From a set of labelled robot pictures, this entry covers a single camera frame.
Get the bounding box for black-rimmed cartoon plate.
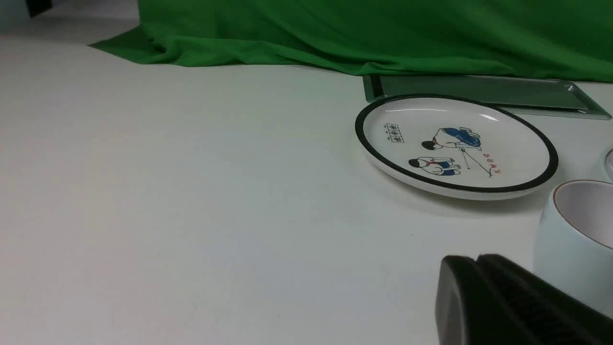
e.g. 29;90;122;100
354;94;559;201

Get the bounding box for pale blue bowl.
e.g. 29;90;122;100
596;146;613;184

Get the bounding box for green backdrop cloth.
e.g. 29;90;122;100
92;0;613;82

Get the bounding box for metal rectangular tray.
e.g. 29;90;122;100
362;75;612;120

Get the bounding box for pale blue cup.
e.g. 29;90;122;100
534;180;613;317

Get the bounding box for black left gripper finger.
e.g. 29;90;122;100
435;254;613;345

